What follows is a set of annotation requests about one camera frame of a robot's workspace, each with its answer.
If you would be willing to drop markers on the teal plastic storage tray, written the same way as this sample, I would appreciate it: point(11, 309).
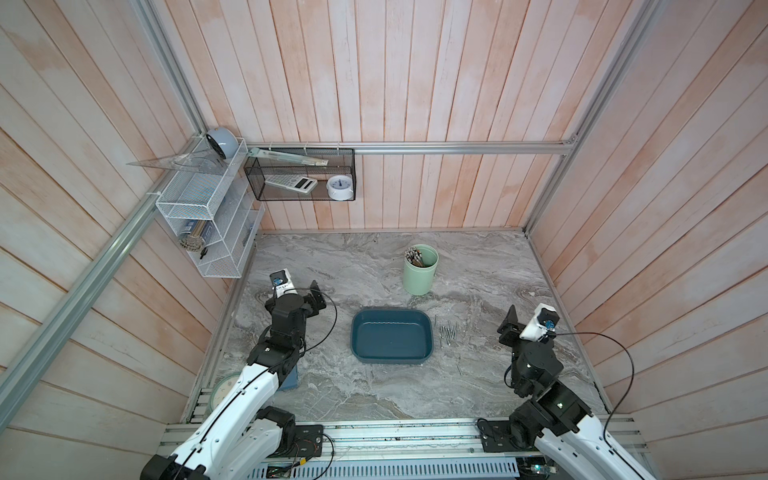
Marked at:
point(392, 336)

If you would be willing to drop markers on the horizontal aluminium wall rail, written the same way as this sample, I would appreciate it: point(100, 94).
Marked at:
point(430, 147)

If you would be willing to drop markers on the white calculator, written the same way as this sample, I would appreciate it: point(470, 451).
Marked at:
point(294, 183)

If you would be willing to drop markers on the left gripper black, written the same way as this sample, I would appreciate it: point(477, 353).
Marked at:
point(311, 307)

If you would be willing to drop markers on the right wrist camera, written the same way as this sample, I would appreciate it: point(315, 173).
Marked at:
point(542, 323)

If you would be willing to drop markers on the rolled silver brush bundle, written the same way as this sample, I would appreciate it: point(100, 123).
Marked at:
point(194, 235)

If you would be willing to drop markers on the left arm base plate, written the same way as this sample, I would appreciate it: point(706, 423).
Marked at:
point(303, 441)

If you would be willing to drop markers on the white tape roll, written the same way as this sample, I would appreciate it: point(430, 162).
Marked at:
point(340, 188)

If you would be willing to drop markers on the mint green pencil cup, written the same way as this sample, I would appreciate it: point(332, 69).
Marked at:
point(419, 281)

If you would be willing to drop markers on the pencils bundle in cup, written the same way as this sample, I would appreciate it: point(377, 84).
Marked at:
point(414, 257)

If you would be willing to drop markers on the light blue round speaker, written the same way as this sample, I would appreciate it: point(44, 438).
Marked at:
point(223, 142)

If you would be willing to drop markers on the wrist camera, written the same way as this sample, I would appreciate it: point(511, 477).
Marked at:
point(281, 283)
point(542, 323)

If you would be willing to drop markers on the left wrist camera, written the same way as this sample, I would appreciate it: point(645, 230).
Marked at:
point(281, 283)

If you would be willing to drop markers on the clear green ruler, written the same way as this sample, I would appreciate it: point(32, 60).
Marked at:
point(273, 158)

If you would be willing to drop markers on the white wire mesh shelf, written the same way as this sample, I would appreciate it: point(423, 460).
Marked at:
point(228, 202)

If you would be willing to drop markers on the green alarm clock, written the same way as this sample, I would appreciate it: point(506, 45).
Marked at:
point(220, 391)

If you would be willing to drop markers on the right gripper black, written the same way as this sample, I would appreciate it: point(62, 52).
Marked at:
point(510, 327)

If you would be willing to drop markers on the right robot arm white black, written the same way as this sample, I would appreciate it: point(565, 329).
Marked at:
point(553, 419)

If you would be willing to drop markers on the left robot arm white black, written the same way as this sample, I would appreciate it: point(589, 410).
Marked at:
point(242, 430)

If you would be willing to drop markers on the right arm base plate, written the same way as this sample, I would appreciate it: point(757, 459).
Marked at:
point(501, 436)

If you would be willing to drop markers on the black wire mesh basket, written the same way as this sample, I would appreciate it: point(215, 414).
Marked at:
point(341, 162)

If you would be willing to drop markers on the clear triangle ruler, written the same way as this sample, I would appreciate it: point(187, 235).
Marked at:
point(204, 162)

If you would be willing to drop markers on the aluminium front rail frame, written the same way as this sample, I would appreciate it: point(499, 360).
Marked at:
point(390, 439)

